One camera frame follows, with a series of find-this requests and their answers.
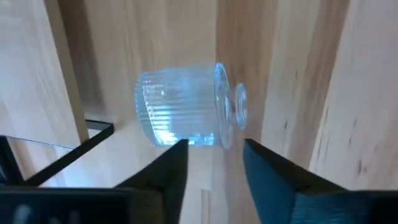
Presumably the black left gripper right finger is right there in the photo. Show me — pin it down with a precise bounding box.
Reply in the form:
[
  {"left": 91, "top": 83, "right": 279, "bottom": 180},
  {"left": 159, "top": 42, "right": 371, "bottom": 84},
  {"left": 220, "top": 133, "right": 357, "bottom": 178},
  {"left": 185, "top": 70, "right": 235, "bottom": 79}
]
[{"left": 243, "top": 139, "right": 346, "bottom": 224}]

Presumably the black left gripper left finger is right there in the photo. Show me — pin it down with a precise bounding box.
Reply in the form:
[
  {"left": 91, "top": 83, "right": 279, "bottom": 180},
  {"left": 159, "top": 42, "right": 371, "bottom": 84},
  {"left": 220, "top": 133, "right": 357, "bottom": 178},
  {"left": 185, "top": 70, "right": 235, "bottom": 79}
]
[{"left": 114, "top": 139, "right": 190, "bottom": 224}]

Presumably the clear glass vase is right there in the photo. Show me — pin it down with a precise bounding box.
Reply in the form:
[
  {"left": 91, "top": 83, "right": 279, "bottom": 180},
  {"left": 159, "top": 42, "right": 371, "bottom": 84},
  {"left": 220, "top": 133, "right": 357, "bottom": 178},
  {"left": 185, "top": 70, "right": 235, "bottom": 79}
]
[{"left": 134, "top": 62, "right": 249, "bottom": 149}]

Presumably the wooden shelf black frame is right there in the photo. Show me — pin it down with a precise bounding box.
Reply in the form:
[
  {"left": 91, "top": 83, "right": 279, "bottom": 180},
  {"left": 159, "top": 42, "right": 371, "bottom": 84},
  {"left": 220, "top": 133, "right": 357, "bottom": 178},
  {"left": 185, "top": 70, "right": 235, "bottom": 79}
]
[{"left": 0, "top": 0, "right": 115, "bottom": 187}]

